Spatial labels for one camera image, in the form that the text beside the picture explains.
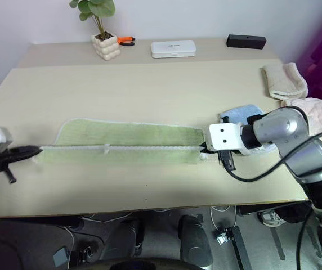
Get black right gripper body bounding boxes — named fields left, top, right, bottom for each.
left=216, top=150, right=236, bottom=172

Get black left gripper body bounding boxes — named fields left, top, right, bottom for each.
left=0, top=151, right=17, bottom=185

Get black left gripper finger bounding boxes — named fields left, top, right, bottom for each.
left=8, top=151, right=42, bottom=164
left=7, top=145, right=44, bottom=156

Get green towel with white edge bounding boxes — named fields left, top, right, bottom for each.
left=33, top=117, right=207, bottom=166

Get light blue towel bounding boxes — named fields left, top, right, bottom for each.
left=218, top=104, right=278, bottom=157

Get cream folded towel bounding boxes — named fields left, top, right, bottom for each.
left=260, top=62, right=310, bottom=101

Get pale pink towel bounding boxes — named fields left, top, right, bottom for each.
left=280, top=96, right=322, bottom=149

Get white grey sneaker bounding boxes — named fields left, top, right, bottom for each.
left=257, top=209, right=287, bottom=228

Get dark rounded shape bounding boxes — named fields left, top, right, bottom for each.
left=101, top=216, right=145, bottom=263
left=178, top=214, right=214, bottom=268

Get black metal floor bar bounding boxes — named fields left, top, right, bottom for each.
left=223, top=226, right=253, bottom=270

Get grey metal strut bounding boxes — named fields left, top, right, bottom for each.
left=270, top=226, right=287, bottom=261

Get white flat case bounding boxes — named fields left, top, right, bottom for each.
left=150, top=40, right=198, bottom=60

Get small grey floor device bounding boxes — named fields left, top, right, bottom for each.
left=52, top=245, right=70, bottom=268

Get black rectangular box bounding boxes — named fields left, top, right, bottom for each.
left=226, top=34, right=267, bottom=51

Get white bubble plant pot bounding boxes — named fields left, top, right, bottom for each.
left=91, top=33, right=122, bottom=61

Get dark purple seat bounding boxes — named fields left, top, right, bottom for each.
left=295, top=0, right=322, bottom=100

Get green leafy plant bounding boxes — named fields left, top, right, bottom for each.
left=69, top=0, right=117, bottom=35

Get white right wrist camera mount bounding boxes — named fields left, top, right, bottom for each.
left=208, top=122, right=245, bottom=151

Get white floor cable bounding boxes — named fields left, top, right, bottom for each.
left=209, top=205, right=238, bottom=235

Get black hanging cable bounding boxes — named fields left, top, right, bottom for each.
left=296, top=209, right=319, bottom=270

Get orange handled pliers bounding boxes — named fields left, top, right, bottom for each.
left=116, top=36, right=137, bottom=47

